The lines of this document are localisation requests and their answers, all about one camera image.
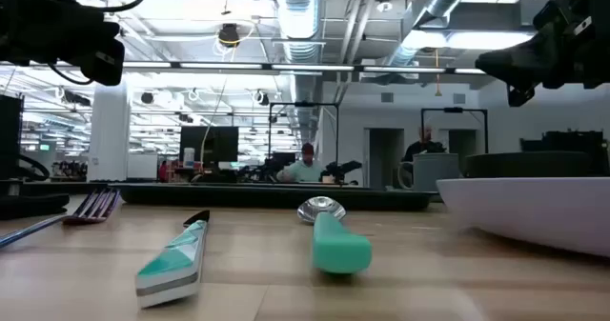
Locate black overhead light bar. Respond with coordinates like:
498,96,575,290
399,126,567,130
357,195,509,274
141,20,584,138
0,59,487,77

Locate black hose loop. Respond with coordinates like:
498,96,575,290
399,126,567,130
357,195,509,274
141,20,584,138
17,153,51,182

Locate black bowl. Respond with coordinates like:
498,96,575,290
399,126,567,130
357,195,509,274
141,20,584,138
464,150,595,179

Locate teal handled knife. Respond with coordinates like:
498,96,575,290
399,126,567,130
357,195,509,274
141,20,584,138
134,210,212,310

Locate dark green serving tray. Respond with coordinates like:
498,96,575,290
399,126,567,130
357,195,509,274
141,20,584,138
110,182,437,212

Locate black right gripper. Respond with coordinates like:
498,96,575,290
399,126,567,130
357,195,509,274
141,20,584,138
475,0,610,108

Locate white board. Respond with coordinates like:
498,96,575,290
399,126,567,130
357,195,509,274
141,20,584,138
126,152,159,181

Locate black ceiling cable reel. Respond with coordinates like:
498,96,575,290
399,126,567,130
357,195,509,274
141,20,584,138
217,23,241,50

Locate black equipment rack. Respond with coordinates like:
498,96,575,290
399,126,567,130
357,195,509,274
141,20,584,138
518,130,610,177

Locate black monitor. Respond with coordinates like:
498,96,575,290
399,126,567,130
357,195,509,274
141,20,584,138
179,126,239,165
0,94,25,179

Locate teal handled metal spoon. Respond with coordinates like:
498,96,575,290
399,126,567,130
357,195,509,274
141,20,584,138
296,195,374,275

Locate iridescent metal fork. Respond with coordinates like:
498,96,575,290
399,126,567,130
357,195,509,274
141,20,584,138
0,187,121,250

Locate lavender round plate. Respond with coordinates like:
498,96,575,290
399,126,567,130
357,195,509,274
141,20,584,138
436,176,610,259

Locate white pillar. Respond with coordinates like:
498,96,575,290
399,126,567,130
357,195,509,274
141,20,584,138
87,81,132,183

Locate black metal frame stand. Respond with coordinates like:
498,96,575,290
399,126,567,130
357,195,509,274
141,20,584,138
420,107,490,154
268,101,340,170

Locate black table frame rails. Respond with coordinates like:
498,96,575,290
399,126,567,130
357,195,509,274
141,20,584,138
0,180,120,196

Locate grey mug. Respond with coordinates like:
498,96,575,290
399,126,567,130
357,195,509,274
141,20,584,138
396,152,461,192

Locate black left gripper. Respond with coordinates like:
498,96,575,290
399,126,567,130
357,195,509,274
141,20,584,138
0,0,126,87

